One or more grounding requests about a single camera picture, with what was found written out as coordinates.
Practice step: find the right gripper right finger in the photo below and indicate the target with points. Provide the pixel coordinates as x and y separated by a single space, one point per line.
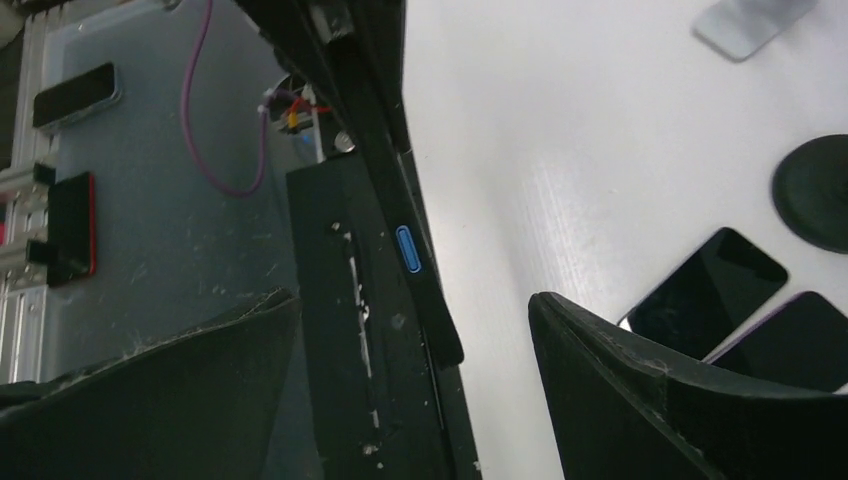
624 407

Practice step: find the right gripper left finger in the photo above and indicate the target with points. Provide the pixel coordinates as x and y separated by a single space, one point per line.
199 405

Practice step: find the phone from wooden stand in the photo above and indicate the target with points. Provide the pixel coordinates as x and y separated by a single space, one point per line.
708 296

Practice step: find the tall black tripod stand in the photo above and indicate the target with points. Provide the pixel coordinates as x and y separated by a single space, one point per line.
809 192

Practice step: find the red cased phone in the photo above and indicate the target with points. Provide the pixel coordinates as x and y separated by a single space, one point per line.
72 229

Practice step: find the white metal phone stand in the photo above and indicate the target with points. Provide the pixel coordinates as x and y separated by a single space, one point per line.
737 29

